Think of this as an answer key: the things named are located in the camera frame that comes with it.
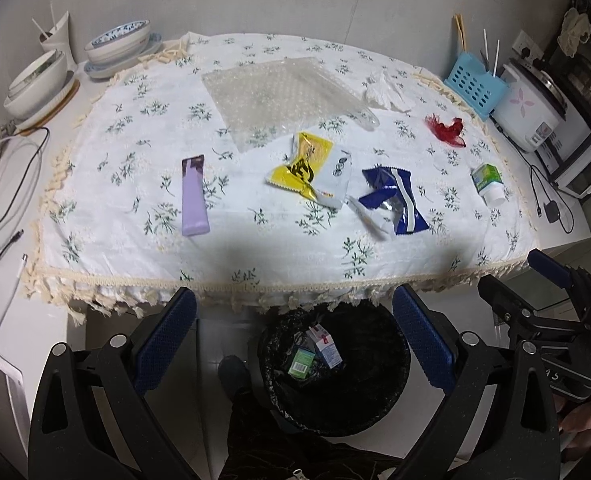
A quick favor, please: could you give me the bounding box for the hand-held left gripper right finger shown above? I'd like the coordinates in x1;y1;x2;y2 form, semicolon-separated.
392;284;561;480

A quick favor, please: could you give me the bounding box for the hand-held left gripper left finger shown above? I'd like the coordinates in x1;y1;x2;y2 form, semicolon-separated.
28;287;199;480

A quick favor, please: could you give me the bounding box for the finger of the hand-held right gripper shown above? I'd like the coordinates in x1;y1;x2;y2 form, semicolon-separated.
477;274;591;348
527;248;591;306

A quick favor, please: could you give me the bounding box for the black trash bin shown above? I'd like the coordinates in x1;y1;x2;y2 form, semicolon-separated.
256;301;411;437

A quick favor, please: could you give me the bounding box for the red mesh net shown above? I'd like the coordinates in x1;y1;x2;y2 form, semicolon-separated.
424;114;467;148

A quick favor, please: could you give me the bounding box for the clear bubble wrap sheet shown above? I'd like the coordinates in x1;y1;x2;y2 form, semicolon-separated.
202;56;380;153

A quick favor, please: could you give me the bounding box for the person's right hand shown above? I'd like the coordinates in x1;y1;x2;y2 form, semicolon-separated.
557;400;591;466

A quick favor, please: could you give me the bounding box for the person's dark shoe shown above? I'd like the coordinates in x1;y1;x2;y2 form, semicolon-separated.
218;355;254;403

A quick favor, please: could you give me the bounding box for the white blue small carton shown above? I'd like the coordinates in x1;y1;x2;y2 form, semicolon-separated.
308;325;343;368

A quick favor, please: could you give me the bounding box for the white toaster oven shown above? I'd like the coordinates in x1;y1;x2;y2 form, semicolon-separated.
533;110;591;201

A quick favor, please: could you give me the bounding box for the green white small carton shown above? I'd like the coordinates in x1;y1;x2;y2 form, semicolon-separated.
470;162;506;207

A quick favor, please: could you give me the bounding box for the small white wrapper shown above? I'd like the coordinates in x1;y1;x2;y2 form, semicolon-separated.
345;195;396;241

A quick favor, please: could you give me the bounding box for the green small box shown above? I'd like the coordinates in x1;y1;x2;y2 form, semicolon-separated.
288;347;317;379

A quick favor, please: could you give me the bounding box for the white floral tablecloth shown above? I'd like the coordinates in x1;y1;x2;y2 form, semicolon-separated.
18;32;539;321

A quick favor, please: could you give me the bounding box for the purple tube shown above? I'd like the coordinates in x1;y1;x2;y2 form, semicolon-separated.
181;156;211;237

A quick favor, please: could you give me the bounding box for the blue foil wrapper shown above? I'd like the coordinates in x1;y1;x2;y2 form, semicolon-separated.
360;165;430;236

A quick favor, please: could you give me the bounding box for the white rice cooker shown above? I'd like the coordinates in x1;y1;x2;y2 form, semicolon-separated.
490;57;569;153

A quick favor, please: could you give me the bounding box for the white snack packet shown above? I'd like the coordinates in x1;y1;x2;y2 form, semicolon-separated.
317;144;353;210

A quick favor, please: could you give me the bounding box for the blue plastic basket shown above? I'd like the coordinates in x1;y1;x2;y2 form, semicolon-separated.
444;51;511;121

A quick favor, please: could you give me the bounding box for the yellow snack packet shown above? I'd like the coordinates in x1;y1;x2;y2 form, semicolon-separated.
266;131;335;200

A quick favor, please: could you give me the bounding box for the white crumpled tissue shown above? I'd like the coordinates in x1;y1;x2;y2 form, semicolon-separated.
363;72;413;111

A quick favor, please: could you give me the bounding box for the cream mesh cloth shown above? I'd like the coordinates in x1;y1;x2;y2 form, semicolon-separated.
560;7;591;56

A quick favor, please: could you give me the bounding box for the large white bowl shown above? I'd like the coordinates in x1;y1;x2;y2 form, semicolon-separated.
3;50;71;121

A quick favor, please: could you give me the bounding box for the blue patterned bowl on plate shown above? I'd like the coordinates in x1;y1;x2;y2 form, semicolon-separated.
83;32;164;80

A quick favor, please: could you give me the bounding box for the white cup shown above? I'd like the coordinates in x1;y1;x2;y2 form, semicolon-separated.
32;10;74;63

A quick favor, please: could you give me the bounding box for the black charger cable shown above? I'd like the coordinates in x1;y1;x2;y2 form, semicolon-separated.
0;127;51;263

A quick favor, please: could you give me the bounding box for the white wall socket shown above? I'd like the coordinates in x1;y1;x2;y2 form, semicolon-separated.
513;30;545;62

